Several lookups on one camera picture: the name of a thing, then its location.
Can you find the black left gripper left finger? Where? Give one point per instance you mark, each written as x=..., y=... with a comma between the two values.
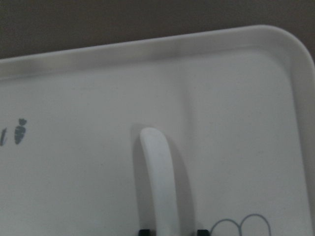
x=144, y=232

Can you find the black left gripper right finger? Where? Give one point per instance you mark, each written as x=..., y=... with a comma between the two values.
x=203, y=232

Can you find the white ceramic spoon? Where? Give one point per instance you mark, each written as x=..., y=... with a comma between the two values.
x=161, y=175

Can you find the cream rabbit tray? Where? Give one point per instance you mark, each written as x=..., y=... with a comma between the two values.
x=237, y=107

